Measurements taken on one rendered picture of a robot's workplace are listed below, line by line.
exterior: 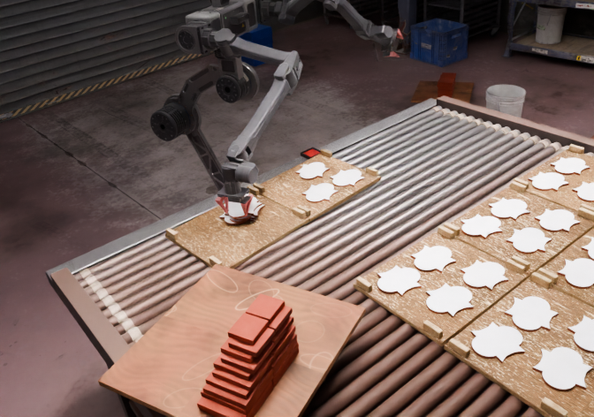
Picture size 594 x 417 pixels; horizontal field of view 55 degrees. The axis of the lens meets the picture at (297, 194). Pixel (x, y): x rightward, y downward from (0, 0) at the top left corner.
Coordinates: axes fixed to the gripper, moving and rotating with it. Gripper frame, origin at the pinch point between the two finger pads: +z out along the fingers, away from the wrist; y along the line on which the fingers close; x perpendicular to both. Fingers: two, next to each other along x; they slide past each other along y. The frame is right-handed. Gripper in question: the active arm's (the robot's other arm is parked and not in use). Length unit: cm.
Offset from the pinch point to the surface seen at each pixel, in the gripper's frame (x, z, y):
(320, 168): 46.3, 3.8, 16.3
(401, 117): 111, 6, 37
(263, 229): -0.8, 5.2, 10.8
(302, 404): -77, -4, 56
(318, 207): 18.2, 4.9, 25.4
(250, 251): -14.4, 5.4, 11.9
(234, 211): 0.5, 0.2, -1.1
